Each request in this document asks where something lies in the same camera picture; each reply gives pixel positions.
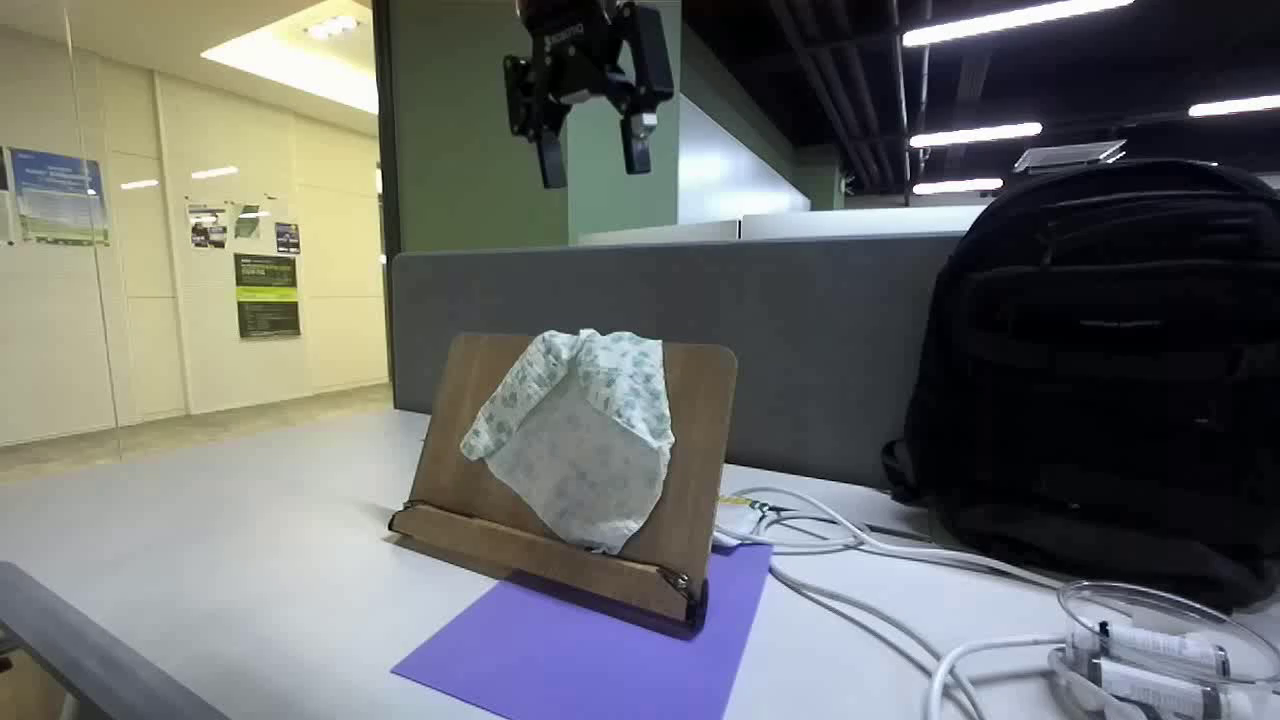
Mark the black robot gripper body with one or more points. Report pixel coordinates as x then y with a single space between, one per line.
584 44

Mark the black backpack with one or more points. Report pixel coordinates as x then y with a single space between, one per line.
1107 361

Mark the wooden book stand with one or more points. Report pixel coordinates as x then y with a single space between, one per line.
695 442

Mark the small wall notice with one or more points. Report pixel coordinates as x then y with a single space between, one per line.
287 239
206 225
251 223

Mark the blue wall poster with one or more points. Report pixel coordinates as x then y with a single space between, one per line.
56 196

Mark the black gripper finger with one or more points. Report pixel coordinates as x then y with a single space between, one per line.
551 140
638 140

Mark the grey desk partition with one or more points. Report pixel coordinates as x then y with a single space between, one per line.
803 346

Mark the clear plastic bag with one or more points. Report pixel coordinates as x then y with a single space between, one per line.
582 433

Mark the dark green wall poster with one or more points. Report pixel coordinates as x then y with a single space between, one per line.
266 298

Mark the purple paper mat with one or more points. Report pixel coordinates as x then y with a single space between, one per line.
584 655

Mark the ceiling tube light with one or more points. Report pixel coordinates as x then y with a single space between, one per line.
978 133
1013 20
957 186
1235 104

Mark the white plug adapter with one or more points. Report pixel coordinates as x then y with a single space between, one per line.
1173 693
1162 646

